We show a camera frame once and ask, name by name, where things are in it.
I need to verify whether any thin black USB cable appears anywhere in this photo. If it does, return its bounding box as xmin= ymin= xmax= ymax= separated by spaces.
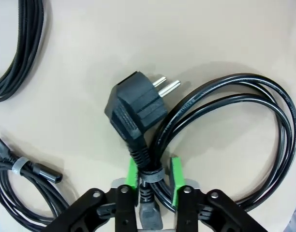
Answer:
xmin=0 ymin=131 xmax=74 ymax=224

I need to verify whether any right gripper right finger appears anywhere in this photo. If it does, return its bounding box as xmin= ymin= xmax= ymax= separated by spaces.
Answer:
xmin=169 ymin=157 xmax=259 ymax=232

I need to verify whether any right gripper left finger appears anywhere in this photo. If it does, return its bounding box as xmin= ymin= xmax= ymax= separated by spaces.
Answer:
xmin=43 ymin=157 xmax=140 ymax=232

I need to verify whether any black braided USB cable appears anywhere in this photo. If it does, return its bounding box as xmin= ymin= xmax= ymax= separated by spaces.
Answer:
xmin=0 ymin=0 xmax=52 ymax=103

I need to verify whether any black power cord with plug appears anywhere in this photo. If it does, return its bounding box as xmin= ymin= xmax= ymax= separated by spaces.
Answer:
xmin=104 ymin=71 xmax=296 ymax=232

